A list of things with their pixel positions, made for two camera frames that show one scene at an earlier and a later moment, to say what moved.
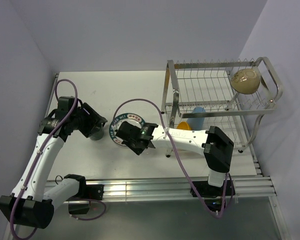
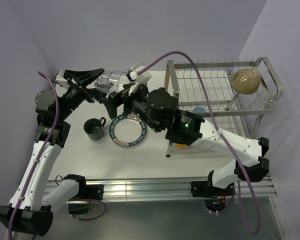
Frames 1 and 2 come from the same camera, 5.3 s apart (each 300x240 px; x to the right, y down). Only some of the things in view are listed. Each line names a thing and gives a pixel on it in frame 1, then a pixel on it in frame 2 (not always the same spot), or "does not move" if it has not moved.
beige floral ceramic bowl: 246,81 does not move
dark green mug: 97,133 does not move
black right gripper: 138,150 to 116,98
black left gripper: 93,118 to 83,78
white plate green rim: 118,121 does not move
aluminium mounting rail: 253,189 does not move
